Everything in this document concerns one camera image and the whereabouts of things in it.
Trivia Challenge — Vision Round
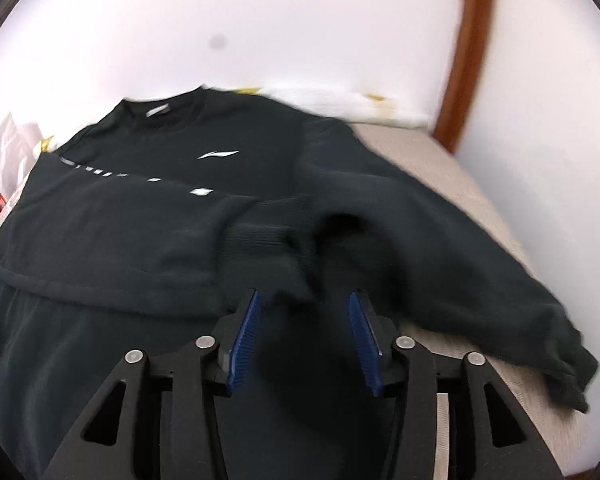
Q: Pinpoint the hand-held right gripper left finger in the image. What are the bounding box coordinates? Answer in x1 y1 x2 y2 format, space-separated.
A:
44 289 262 480

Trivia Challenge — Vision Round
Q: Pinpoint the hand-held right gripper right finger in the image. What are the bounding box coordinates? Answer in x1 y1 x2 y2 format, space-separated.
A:
347 289 565 480

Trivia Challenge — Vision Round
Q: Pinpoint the black sweatshirt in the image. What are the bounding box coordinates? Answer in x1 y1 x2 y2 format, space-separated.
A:
0 86 600 480

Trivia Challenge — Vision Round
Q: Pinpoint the striped beige mattress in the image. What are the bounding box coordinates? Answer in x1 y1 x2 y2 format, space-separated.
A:
352 122 600 480

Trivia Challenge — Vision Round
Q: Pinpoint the white sheet with yellow print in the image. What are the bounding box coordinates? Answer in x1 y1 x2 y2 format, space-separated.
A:
230 84 431 129

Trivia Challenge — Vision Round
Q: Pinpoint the red and white plastic bag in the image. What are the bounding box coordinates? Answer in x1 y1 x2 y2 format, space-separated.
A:
0 111 56 250

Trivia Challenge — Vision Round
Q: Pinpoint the brown wooden door frame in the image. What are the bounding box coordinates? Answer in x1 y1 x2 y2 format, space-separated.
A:
431 0 497 154

